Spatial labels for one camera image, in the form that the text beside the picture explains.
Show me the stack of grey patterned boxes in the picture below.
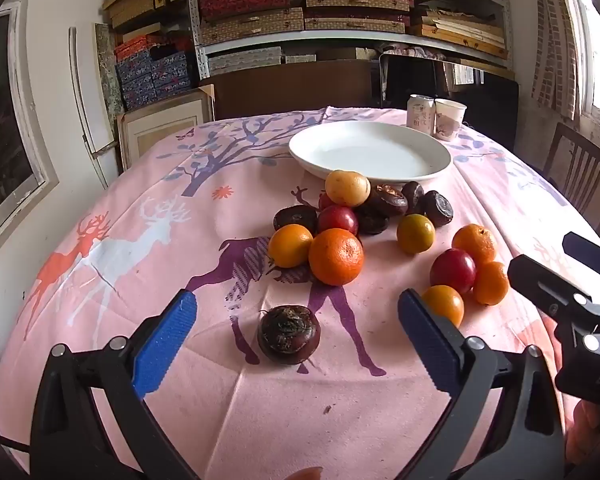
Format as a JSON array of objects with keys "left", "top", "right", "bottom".
[{"left": 207, "top": 46, "right": 286, "bottom": 77}]

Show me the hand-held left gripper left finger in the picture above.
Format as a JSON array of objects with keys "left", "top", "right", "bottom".
[{"left": 30, "top": 290, "right": 198, "bottom": 480}]

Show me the white paper cup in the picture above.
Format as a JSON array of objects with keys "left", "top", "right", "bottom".
[{"left": 432, "top": 98, "right": 468, "bottom": 141}]

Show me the person's left hand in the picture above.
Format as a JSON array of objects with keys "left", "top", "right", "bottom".
[{"left": 279, "top": 466, "right": 325, "bottom": 480}]

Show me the white metal shelf rack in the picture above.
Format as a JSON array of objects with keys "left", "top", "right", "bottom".
[{"left": 185, "top": 0, "right": 516, "bottom": 81}]

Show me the pink printed tablecloth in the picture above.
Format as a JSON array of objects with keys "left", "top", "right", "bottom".
[{"left": 0, "top": 106, "right": 600, "bottom": 480}]

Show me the small orange citrus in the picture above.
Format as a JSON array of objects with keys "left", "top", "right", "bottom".
[
  {"left": 421, "top": 285, "right": 465, "bottom": 328},
  {"left": 472, "top": 261, "right": 510, "bottom": 307}
]

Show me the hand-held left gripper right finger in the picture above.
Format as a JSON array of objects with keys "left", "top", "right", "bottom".
[{"left": 397, "top": 287, "right": 566, "bottom": 480}]

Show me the black cabinet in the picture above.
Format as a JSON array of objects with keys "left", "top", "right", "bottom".
[{"left": 380, "top": 55, "right": 520, "bottom": 153}]

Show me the wooden chair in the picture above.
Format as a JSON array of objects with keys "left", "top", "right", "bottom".
[{"left": 542, "top": 121, "right": 600, "bottom": 251}]

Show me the stack of woven boxes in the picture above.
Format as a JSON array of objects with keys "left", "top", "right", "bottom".
[{"left": 195, "top": 0, "right": 436, "bottom": 46}]

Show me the large orange tangerine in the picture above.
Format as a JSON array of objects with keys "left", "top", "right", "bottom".
[{"left": 308, "top": 228, "right": 365, "bottom": 287}]

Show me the small yellow potato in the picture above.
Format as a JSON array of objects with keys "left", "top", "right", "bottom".
[{"left": 325, "top": 170, "right": 371, "bottom": 208}]

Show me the red plum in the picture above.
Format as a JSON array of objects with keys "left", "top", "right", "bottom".
[
  {"left": 317, "top": 205, "right": 359, "bottom": 237},
  {"left": 429, "top": 248, "right": 477, "bottom": 295}
]

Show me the wooden picture frame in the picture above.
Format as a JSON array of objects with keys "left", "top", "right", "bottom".
[{"left": 116, "top": 85, "right": 216, "bottom": 171}]

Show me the white leaning board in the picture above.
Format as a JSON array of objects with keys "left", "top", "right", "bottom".
[{"left": 69, "top": 26, "right": 112, "bottom": 191}]

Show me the grey marble slab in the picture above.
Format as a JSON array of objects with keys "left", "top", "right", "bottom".
[{"left": 95, "top": 23, "right": 126, "bottom": 116}]

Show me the white drink can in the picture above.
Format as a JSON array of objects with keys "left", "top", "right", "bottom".
[{"left": 406, "top": 94, "right": 437, "bottom": 133}]

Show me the brown cardboard sheet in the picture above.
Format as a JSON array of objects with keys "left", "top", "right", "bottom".
[{"left": 200, "top": 59, "right": 381, "bottom": 121}]

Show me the white window frame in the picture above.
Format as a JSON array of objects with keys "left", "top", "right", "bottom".
[{"left": 0, "top": 0, "right": 60, "bottom": 276}]

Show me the large dark water chestnut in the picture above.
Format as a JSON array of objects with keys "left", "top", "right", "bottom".
[{"left": 257, "top": 305, "right": 322, "bottom": 365}]

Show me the stack of flat wooden boxes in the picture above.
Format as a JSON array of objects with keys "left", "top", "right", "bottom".
[{"left": 412, "top": 7, "right": 510, "bottom": 61}]

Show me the white plate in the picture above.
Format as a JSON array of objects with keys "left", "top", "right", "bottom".
[{"left": 288, "top": 120, "right": 452, "bottom": 185}]

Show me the person's right hand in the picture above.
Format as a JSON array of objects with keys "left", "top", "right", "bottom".
[{"left": 565, "top": 400, "right": 600, "bottom": 468}]

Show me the stack of blue floral boxes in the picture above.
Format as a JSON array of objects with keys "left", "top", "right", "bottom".
[{"left": 116, "top": 51, "right": 198, "bottom": 111}]

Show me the orange-red floral box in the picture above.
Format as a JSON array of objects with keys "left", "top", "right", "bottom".
[{"left": 114, "top": 34, "right": 196, "bottom": 63}]

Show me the yellow-orange citrus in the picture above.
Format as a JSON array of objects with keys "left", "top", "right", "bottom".
[
  {"left": 268, "top": 224, "right": 314, "bottom": 269},
  {"left": 396, "top": 214, "right": 436, "bottom": 254}
]

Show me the pink folded cloth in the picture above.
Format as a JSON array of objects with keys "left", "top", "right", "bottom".
[{"left": 380, "top": 44, "right": 461, "bottom": 61}]

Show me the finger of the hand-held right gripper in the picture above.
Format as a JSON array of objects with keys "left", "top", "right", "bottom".
[
  {"left": 507, "top": 254, "right": 600, "bottom": 357},
  {"left": 562, "top": 231, "right": 600, "bottom": 272}
]

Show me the beige patterned curtain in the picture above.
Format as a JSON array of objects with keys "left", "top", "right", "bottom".
[{"left": 530, "top": 0, "right": 588, "bottom": 121}]

